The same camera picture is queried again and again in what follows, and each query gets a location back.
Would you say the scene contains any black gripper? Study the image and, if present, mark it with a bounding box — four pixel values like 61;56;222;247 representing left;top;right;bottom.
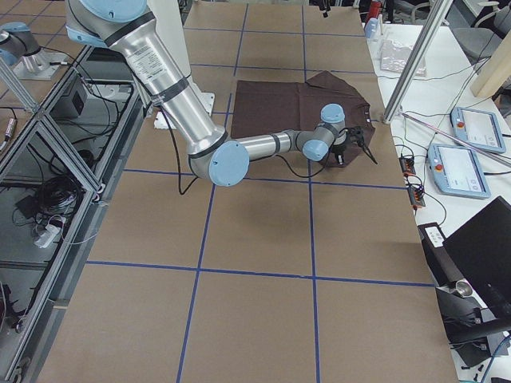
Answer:
331;138;351;164

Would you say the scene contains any brown t-shirt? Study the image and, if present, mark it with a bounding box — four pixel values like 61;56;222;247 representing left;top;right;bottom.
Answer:
231;71;375;145

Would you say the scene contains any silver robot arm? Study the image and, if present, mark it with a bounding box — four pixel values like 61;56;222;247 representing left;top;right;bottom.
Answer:
1;22;68;81
65;1;348;187

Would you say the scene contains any orange circuit board far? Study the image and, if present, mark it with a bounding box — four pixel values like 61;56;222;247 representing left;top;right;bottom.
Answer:
399;156;417;177

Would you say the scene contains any orange circuit board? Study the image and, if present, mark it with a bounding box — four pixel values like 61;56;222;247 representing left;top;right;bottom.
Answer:
407;184;426;210
399;156;417;177

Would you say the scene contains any orange circuit board near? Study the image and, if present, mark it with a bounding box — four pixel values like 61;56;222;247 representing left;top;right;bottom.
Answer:
407;184;426;210

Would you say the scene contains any silver foil bag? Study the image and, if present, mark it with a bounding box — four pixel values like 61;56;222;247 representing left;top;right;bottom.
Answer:
379;39;414;73

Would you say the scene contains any near teach pendant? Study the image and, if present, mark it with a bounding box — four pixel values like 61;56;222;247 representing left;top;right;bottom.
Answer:
427;144;491;199

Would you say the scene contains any teach pendant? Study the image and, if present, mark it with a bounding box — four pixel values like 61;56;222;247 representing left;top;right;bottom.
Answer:
427;144;491;199
450;107;506;154

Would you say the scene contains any black box white label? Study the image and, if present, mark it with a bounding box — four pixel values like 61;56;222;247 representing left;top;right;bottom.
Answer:
418;223;446;248

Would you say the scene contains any far teach pendant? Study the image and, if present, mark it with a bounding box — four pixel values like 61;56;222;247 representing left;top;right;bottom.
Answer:
450;107;506;154

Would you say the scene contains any red fire extinguisher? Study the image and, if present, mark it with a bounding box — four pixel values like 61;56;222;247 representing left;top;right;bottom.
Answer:
367;0;382;20

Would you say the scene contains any black laptop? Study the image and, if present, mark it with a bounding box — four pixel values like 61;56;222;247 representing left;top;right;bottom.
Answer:
444;196;510;318

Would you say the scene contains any silver metal cup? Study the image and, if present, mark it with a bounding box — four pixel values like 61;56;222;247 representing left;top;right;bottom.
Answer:
448;279;473;298

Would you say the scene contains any wooden beam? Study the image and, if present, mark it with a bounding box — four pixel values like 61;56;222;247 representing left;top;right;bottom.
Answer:
471;0;511;99

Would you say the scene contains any grey power adapter box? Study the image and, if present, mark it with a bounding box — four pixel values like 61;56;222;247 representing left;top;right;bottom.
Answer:
50;84;86;118

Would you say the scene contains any white power strip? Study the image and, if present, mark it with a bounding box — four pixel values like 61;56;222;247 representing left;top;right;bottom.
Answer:
34;223;61;248

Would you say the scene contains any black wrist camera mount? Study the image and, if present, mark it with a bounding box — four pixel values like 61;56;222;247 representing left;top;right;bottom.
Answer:
347;127;365;148

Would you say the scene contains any aluminium frame post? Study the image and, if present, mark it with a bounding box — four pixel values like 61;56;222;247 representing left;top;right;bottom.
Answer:
383;0;454;124

